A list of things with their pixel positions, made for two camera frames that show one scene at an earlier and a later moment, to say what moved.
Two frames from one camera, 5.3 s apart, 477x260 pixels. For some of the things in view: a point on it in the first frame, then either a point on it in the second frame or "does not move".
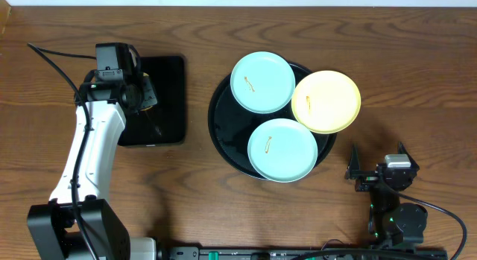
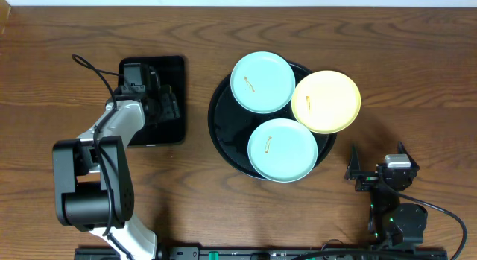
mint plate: (282, 150) does not move
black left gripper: (147, 94) → (166, 104)
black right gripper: (367, 179) does not move
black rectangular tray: (165, 123) does not move
